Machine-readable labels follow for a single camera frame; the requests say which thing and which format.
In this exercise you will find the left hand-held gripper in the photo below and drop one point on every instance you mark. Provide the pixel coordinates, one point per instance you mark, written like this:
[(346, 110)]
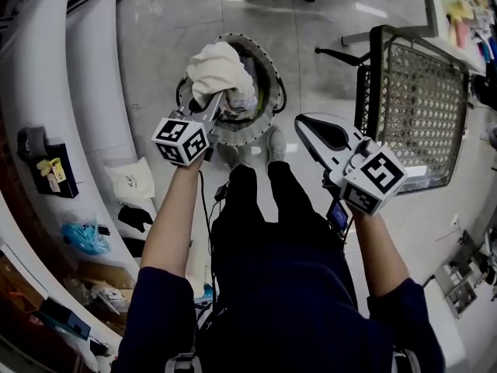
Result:
[(180, 142)]

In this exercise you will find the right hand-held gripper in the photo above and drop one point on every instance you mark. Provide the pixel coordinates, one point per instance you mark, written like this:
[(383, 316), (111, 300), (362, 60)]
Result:
[(376, 181)]

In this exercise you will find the cream clothes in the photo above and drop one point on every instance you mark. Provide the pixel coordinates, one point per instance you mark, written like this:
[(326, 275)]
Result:
[(217, 72)]

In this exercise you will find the light blue plaid clothes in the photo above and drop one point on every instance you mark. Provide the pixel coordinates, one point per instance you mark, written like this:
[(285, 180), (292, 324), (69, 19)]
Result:
[(242, 100)]

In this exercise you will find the round striped laundry basket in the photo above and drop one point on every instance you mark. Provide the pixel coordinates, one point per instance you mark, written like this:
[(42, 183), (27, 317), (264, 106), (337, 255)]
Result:
[(268, 103)]

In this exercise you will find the person's left forearm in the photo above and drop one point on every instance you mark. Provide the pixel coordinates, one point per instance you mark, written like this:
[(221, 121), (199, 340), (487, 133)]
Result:
[(171, 220)]

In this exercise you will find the person's right forearm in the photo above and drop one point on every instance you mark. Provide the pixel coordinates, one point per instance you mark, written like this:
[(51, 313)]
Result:
[(382, 255)]

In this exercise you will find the person's right grey shoe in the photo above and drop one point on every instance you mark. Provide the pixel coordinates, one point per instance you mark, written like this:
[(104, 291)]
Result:
[(276, 146)]

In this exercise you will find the person's grey shoe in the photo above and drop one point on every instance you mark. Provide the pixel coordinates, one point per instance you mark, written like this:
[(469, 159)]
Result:
[(229, 155), (276, 146)]

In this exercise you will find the person's left grey shoe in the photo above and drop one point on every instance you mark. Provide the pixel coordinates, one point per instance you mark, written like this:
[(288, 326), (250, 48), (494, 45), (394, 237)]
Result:
[(229, 155)]

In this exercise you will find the black furniture leg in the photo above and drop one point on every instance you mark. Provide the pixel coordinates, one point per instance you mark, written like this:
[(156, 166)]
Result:
[(341, 56)]

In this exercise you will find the small black display device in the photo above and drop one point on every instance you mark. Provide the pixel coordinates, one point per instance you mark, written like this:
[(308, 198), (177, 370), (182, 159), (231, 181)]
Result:
[(337, 216)]

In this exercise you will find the person's black trousers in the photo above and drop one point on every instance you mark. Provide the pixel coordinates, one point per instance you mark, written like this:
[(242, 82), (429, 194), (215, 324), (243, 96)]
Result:
[(272, 204)]

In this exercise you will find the small white printed packet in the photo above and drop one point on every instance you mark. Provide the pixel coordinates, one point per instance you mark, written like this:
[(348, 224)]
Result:
[(132, 181)]

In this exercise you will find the dark lattice plastic bin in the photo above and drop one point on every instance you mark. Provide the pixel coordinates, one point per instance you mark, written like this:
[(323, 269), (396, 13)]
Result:
[(419, 107)]

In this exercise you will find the black fabric piece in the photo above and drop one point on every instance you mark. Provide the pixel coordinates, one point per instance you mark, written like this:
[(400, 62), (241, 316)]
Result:
[(134, 217)]

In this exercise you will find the black tray with yellow tags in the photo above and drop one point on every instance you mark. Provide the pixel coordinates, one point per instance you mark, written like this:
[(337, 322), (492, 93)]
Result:
[(58, 169)]

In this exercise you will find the white metal shelf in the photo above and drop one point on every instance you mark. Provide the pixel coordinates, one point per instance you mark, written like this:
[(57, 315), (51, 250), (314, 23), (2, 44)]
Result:
[(46, 72)]

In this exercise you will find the white table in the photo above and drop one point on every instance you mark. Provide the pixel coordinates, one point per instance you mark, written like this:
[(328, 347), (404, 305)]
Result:
[(438, 6)]

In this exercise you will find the bag of blue items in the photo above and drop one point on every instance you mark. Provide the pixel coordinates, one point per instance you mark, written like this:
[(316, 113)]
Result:
[(85, 237)]

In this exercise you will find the person's navy shirt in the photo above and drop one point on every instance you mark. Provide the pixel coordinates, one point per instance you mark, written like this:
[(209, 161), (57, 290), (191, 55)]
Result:
[(279, 305)]

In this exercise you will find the brown cardboard box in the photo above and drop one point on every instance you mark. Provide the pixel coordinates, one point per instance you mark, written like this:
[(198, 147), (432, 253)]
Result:
[(105, 282)]

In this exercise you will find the grey metal equipment pile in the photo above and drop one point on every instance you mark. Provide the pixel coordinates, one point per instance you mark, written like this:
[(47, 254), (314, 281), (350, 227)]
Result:
[(462, 278)]

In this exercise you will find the teal box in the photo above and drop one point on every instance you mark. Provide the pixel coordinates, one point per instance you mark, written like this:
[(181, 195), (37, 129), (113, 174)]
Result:
[(66, 319)]

